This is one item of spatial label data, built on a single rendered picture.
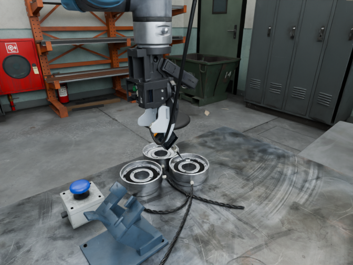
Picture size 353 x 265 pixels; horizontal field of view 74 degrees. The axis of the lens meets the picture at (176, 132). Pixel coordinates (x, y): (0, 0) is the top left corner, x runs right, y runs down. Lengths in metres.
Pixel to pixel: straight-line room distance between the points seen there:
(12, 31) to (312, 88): 3.99
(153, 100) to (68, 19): 3.91
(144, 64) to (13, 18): 3.78
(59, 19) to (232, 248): 4.10
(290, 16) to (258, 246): 3.09
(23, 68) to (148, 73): 3.58
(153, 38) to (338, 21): 2.80
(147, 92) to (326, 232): 0.45
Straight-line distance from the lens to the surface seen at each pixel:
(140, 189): 0.56
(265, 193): 0.63
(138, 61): 0.49
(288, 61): 3.38
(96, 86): 4.52
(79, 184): 0.53
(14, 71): 4.00
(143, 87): 0.46
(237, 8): 4.46
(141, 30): 0.47
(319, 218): 0.61
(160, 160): 0.64
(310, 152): 1.15
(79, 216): 0.53
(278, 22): 3.47
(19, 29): 4.19
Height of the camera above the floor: 1.17
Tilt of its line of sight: 25 degrees down
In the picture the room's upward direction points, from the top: straight up
